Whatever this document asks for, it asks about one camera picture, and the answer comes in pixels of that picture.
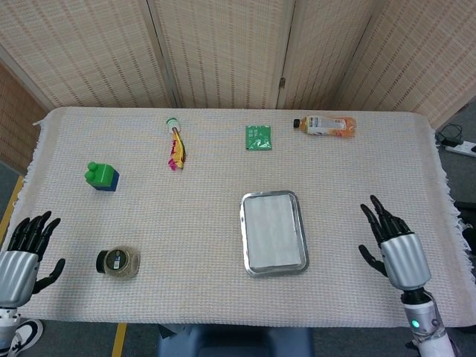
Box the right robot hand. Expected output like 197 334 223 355
358 194 433 292

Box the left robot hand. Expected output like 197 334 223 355
0 210 66 309

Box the white paper napkin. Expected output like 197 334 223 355
243 195 303 272

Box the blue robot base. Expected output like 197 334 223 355
155 324 314 357

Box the rectangular metal tray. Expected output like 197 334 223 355
239 190 310 278

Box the white and black sneaker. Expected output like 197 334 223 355
7 318 45 357

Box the glass jar with black lid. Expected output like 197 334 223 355
95 245 142 280

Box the white power strip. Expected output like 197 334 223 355
444 142 476 158

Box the green and blue toy block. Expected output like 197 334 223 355
84 161 120 193

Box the orange drink bottle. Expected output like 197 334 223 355
292 115 357 139

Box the white woven tablecloth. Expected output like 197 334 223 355
14 106 472 330

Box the green sachet packet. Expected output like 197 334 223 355
245 125 273 152

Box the colourful feather shuttlecock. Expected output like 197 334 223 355
165 117 187 172

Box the woven folding screen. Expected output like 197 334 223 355
0 0 476 176

